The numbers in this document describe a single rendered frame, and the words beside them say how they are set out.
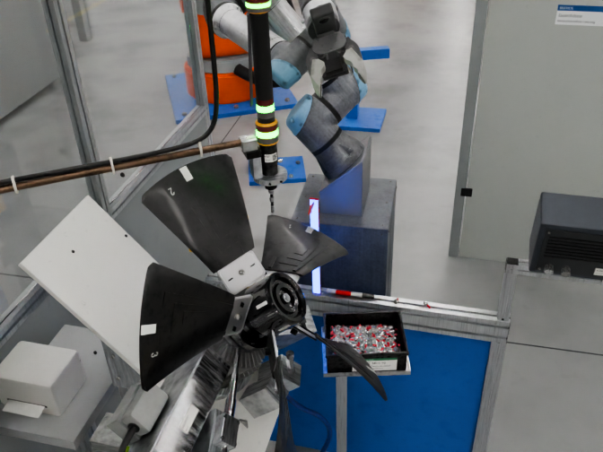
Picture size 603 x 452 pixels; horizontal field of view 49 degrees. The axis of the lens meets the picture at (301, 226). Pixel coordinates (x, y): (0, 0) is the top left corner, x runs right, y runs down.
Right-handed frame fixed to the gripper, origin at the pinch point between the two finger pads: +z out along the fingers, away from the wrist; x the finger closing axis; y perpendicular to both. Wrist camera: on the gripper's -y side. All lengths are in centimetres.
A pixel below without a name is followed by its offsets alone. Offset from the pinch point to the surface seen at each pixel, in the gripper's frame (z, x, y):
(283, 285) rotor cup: 27.6, 23.2, 24.2
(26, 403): 30, 93, 43
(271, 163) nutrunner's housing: 11.1, 17.6, 4.0
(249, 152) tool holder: 10.3, 20.7, -0.3
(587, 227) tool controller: 23, -47, 47
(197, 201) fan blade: 8.9, 35.8, 12.2
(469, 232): -69, -48, 208
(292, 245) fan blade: 9.7, 21.3, 39.2
